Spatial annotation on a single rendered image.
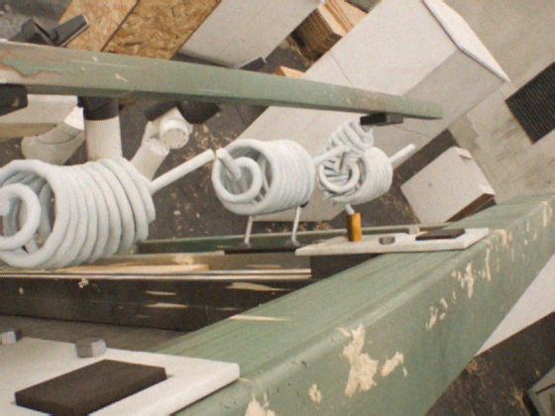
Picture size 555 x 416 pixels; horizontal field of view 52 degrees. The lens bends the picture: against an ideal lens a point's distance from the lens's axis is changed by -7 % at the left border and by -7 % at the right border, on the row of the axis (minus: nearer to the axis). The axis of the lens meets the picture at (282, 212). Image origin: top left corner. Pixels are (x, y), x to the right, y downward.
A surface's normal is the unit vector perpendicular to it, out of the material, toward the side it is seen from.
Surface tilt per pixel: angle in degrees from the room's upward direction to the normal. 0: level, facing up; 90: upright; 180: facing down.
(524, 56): 90
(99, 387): 60
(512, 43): 90
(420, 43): 90
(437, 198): 90
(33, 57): 30
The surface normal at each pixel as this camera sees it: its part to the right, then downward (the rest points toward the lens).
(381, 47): -0.61, -0.02
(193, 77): 0.84, -0.07
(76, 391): -0.11, -0.99
